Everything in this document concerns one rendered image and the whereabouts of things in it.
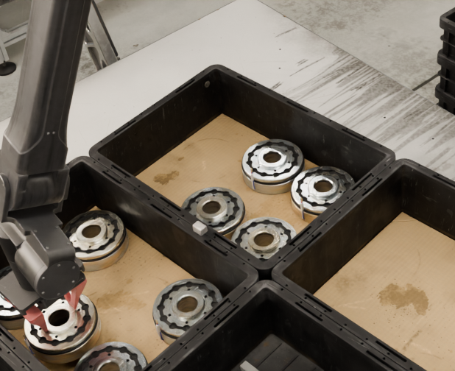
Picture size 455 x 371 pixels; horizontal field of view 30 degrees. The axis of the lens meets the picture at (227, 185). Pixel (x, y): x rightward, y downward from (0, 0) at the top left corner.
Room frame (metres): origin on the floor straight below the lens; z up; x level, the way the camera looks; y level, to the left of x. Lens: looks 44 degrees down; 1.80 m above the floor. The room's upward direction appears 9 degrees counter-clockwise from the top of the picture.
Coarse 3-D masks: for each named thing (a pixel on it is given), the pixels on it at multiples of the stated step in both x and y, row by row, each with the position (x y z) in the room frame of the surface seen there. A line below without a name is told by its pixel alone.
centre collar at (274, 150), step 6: (264, 150) 1.04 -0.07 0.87; (270, 150) 1.04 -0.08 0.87; (276, 150) 1.04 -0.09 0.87; (282, 150) 1.04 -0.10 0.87; (258, 156) 1.03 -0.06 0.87; (264, 156) 1.03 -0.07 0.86; (282, 156) 1.02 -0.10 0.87; (258, 162) 1.02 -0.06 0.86; (264, 162) 1.01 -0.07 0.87; (282, 162) 1.01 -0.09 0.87; (270, 168) 1.00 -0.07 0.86; (276, 168) 1.00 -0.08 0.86
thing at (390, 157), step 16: (192, 80) 1.18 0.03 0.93; (240, 80) 1.16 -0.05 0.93; (176, 96) 1.15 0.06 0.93; (272, 96) 1.10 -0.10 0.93; (144, 112) 1.11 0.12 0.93; (304, 112) 1.05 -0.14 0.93; (128, 128) 1.08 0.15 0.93; (336, 128) 1.00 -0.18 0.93; (96, 144) 1.05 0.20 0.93; (368, 144) 0.95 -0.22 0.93; (96, 160) 1.01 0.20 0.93; (384, 160) 0.91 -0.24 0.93; (128, 176) 0.97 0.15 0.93; (368, 176) 0.88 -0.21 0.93; (144, 192) 0.92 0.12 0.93; (352, 192) 0.85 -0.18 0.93; (176, 208) 0.88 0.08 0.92; (336, 208) 0.82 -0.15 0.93; (192, 224) 0.84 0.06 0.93; (320, 224) 0.80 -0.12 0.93; (224, 240) 0.80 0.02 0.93; (240, 256) 0.77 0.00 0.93; (272, 256) 0.76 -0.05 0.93
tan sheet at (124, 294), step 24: (120, 264) 0.88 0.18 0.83; (144, 264) 0.87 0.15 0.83; (168, 264) 0.86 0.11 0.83; (96, 288) 0.84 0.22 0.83; (120, 288) 0.83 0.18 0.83; (144, 288) 0.82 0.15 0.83; (120, 312) 0.78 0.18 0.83; (144, 312) 0.78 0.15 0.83; (120, 336) 0.74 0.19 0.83; (144, 336) 0.73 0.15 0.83
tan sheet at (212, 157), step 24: (216, 120) 1.19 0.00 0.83; (192, 144) 1.13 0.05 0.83; (216, 144) 1.12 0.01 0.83; (240, 144) 1.11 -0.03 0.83; (168, 168) 1.08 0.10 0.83; (192, 168) 1.07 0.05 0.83; (216, 168) 1.06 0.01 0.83; (240, 168) 1.05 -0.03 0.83; (168, 192) 1.02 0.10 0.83; (192, 192) 1.01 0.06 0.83; (240, 192) 0.99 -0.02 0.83; (288, 192) 0.97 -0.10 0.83; (264, 216) 0.93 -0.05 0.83; (288, 216) 0.92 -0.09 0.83
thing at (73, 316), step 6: (54, 306) 0.77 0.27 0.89; (60, 306) 0.77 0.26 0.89; (66, 306) 0.76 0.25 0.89; (48, 312) 0.76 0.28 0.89; (54, 312) 0.76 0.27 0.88; (72, 312) 0.75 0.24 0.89; (48, 318) 0.75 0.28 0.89; (72, 318) 0.74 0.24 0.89; (48, 324) 0.74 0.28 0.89; (66, 324) 0.73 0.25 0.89; (72, 324) 0.73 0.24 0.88; (48, 330) 0.73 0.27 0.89; (54, 330) 0.73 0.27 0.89; (60, 330) 0.72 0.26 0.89; (66, 330) 0.73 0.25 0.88
